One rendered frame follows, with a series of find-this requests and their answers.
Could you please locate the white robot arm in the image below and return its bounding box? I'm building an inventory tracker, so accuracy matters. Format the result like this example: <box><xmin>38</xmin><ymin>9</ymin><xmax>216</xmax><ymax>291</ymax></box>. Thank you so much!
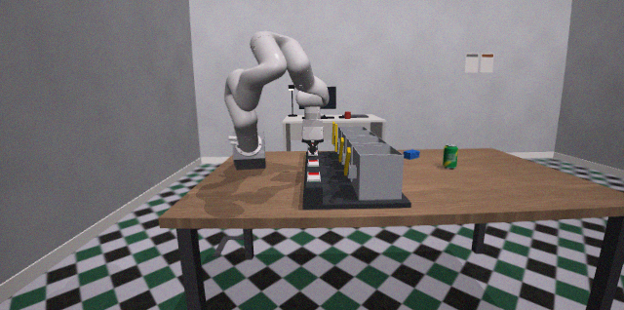
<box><xmin>224</xmin><ymin>31</ymin><xmax>329</xmax><ymax>157</ymax></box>

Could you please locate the green drink can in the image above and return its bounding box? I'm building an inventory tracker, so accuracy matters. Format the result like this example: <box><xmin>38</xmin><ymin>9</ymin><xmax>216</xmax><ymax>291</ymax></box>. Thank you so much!
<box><xmin>443</xmin><ymin>143</ymin><xmax>458</xmax><ymax>170</ymax></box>

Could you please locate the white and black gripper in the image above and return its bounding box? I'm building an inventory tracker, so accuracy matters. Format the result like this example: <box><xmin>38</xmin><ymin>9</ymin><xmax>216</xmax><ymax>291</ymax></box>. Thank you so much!
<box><xmin>302</xmin><ymin>127</ymin><xmax>324</xmax><ymax>155</ymax></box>

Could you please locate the blue plastic box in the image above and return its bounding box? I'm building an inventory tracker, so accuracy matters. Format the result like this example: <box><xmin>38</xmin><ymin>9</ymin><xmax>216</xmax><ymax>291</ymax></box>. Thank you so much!
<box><xmin>404</xmin><ymin>149</ymin><xmax>420</xmax><ymax>160</ymax></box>

